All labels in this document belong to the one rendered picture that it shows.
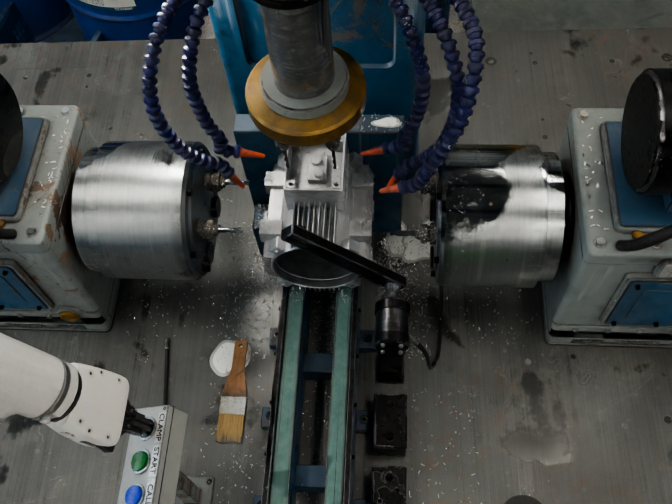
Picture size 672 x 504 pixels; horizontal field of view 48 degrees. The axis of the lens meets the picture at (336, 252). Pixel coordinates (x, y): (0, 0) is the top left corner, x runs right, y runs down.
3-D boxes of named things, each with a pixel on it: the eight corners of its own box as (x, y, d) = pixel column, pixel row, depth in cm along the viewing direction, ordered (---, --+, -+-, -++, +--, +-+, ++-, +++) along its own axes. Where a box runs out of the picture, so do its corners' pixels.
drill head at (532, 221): (390, 193, 151) (391, 113, 129) (600, 196, 148) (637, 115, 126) (388, 307, 139) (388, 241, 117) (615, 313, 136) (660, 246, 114)
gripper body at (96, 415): (65, 426, 97) (125, 447, 106) (81, 352, 102) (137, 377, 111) (24, 431, 100) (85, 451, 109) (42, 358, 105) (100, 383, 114)
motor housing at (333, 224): (279, 201, 151) (266, 143, 135) (374, 202, 150) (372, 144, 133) (269, 291, 142) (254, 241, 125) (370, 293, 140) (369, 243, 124)
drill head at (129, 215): (68, 189, 156) (17, 111, 134) (243, 191, 153) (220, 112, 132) (39, 298, 144) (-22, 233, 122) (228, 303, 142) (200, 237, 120)
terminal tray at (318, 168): (291, 156, 138) (287, 131, 131) (349, 156, 137) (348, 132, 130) (286, 212, 132) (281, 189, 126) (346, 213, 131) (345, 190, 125)
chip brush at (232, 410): (229, 340, 150) (228, 339, 150) (254, 341, 150) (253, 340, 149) (215, 443, 141) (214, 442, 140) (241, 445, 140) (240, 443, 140)
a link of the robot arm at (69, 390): (56, 418, 96) (73, 424, 98) (71, 352, 100) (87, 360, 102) (10, 424, 99) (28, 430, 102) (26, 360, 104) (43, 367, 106)
